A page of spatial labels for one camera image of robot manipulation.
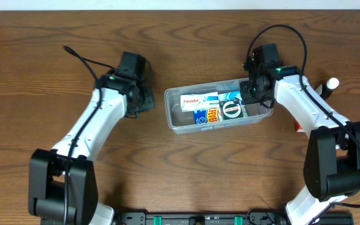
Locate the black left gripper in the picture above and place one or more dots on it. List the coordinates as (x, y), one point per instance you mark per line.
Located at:
(147, 99)

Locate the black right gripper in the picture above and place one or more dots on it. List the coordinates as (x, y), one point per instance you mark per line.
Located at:
(247, 96)

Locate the green Zam-Buk box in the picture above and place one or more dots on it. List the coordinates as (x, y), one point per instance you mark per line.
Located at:
(231, 109)

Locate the clear plastic container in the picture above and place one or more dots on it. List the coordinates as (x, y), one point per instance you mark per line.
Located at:
(183, 122)

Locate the white Panadol packet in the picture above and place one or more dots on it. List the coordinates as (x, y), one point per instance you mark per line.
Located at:
(192, 102)

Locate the red Panadol box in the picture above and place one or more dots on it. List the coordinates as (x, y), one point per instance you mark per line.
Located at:
(298, 128)

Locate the blue fever medicine box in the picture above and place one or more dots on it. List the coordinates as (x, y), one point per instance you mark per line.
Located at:
(215, 114)

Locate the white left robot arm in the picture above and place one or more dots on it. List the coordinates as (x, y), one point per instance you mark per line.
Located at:
(62, 180)

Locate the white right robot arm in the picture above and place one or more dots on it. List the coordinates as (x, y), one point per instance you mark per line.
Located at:
(332, 165)

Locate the dark syrup bottle white cap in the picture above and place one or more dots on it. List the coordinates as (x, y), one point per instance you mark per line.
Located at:
(327, 88)

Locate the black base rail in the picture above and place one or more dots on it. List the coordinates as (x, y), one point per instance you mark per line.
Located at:
(251, 218)

